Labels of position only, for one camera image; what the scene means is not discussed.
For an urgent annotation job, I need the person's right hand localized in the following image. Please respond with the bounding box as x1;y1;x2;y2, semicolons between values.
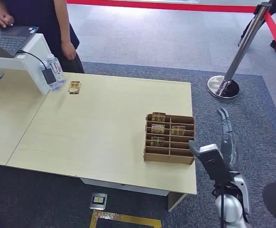
0;12;14;29

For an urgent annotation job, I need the person's left hand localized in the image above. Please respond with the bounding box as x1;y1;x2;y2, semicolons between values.
61;40;77;61

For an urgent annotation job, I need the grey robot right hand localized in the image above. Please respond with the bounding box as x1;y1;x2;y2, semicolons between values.
217;106;240;174

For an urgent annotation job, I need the brown cardboard card organizer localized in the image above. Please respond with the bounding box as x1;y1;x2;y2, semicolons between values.
144;112;196;165

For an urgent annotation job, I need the dark grey laptop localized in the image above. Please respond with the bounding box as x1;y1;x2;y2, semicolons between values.
0;24;39;59

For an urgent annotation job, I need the clear water bottle red label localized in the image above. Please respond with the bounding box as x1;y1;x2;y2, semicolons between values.
47;54;67;85

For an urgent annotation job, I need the black power adapter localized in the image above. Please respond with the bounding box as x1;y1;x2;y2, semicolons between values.
42;68;57;86

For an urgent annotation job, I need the white desk riser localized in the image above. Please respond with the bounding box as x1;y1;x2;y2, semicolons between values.
0;33;52;96

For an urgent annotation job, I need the chrome stanchion base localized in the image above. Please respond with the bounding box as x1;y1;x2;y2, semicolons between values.
207;75;240;101

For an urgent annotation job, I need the yellow floor tape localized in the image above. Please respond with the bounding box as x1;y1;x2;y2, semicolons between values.
89;210;163;228

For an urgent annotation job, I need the metal floor socket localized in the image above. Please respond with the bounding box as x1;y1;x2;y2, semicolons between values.
89;192;108;211

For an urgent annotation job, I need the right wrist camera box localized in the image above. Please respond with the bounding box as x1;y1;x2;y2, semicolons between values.
188;140;234;184

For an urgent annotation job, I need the black power cable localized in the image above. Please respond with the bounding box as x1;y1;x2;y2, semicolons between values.
16;49;48;70

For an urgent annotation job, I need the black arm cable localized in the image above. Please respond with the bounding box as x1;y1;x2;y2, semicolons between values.
219;184;225;228

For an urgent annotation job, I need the chrome stanchion post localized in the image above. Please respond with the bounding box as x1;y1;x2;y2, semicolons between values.
215;2;272;97

